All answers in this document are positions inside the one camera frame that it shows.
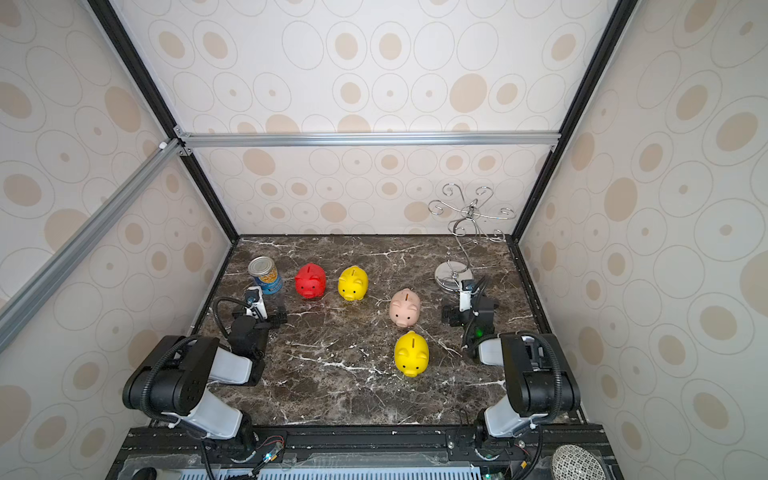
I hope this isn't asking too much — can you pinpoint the red piggy bank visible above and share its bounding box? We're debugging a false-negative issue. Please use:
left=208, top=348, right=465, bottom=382
left=294, top=263, right=327, bottom=300

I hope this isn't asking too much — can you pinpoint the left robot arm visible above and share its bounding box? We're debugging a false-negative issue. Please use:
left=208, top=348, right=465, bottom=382
left=122, top=287, right=288, bottom=448

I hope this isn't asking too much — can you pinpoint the pink piggy bank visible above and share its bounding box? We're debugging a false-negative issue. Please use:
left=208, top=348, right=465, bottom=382
left=389, top=288, right=422, bottom=328

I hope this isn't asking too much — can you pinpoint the yellow piggy bank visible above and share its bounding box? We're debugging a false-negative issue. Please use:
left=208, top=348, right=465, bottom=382
left=338, top=265, right=369, bottom=301
left=394, top=331, right=430, bottom=378

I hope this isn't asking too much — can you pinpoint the yellow piggy bank back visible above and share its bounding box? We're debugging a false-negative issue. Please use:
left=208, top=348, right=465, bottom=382
left=338, top=265, right=369, bottom=301

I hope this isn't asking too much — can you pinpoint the chrome wire hook stand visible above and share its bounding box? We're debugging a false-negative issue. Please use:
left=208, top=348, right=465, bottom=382
left=428, top=182, right=516, bottom=293

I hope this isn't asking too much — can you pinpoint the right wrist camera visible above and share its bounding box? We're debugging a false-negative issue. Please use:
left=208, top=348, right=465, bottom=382
left=459, top=279, right=475, bottom=312

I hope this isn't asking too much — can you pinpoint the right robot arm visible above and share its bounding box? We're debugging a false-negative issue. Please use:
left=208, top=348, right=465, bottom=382
left=441, top=292, right=581, bottom=447

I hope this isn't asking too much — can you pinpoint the diagonal aluminium rail left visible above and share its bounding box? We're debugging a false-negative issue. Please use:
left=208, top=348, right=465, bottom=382
left=1, top=139, right=182, bottom=350

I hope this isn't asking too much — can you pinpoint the horizontal aluminium rail back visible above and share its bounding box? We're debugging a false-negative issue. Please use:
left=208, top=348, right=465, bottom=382
left=179, top=131, right=561, bottom=148

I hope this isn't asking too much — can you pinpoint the perforated metal mesh dome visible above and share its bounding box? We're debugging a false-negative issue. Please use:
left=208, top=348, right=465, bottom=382
left=551, top=444, right=607, bottom=480

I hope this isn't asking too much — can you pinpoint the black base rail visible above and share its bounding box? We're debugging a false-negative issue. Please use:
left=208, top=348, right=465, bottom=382
left=107, top=424, right=623, bottom=479

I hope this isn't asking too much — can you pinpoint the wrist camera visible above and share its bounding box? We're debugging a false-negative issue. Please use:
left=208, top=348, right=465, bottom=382
left=244, top=285, right=268, bottom=321
left=459, top=279, right=475, bottom=312

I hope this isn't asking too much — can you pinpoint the yellow piggy bank front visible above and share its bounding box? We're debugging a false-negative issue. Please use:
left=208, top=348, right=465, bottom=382
left=394, top=331, right=430, bottom=378

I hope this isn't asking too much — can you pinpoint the blue labelled tin can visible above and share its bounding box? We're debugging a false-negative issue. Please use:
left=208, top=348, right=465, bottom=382
left=248, top=256, right=283, bottom=295

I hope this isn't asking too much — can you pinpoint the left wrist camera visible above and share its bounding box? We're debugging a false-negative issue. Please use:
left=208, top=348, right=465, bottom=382
left=244, top=285, right=268, bottom=321

